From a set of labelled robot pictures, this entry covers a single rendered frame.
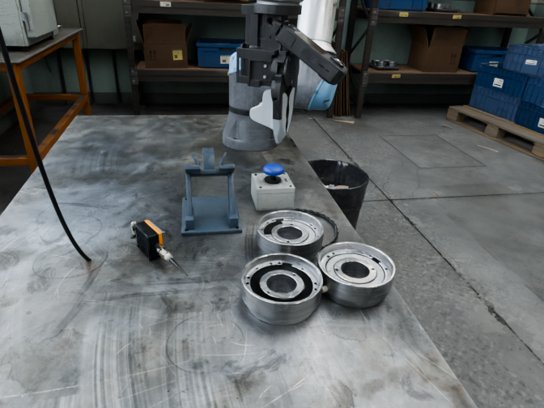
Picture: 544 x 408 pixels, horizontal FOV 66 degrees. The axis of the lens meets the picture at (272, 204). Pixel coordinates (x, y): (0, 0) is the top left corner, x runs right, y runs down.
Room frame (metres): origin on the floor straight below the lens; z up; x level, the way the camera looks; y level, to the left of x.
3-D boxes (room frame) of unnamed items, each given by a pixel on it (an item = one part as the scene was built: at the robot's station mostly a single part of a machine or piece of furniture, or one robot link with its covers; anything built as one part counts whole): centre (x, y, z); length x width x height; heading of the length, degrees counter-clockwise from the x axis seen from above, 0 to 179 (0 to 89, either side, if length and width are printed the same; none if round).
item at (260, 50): (0.68, 0.01, 1.09); 0.09 x 0.08 x 0.12; 71
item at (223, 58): (4.14, 0.53, 0.56); 0.52 x 0.38 x 0.22; 99
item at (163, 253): (0.51, 0.17, 0.82); 0.17 x 0.02 x 0.04; 42
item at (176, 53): (4.00, 1.05, 0.64); 0.49 x 0.40 x 0.37; 107
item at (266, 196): (0.72, 0.00, 0.82); 0.08 x 0.07 x 0.05; 12
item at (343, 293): (0.47, -0.12, 0.82); 0.10 x 0.10 x 0.04
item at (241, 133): (1.05, 0.06, 0.85); 0.15 x 0.15 x 0.10
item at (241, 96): (1.05, 0.06, 0.97); 0.13 x 0.12 x 0.14; 78
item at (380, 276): (0.47, -0.12, 0.82); 0.08 x 0.08 x 0.02
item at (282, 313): (0.43, -0.02, 0.82); 0.10 x 0.10 x 0.04
